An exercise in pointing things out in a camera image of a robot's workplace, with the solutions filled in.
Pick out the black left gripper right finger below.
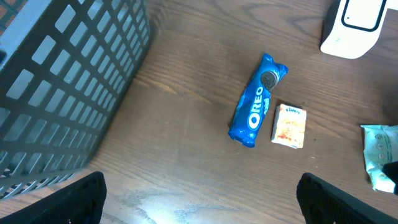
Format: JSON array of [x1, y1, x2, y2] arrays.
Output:
[[296, 173, 397, 224]]

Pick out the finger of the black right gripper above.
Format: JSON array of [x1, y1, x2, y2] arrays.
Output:
[[382, 161, 398, 195]]

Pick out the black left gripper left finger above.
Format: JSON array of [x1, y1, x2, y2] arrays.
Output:
[[1, 171, 107, 224]]

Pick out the teal green snack packet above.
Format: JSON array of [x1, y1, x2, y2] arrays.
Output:
[[361, 125, 397, 193]]

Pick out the small orange snack box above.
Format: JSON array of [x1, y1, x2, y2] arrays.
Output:
[[271, 104, 307, 149]]

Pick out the blue Oreo cookie pack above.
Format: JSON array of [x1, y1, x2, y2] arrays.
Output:
[[228, 54, 289, 147]]

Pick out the grey plastic mesh basket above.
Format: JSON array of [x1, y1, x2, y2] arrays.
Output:
[[1, 0, 151, 200]]

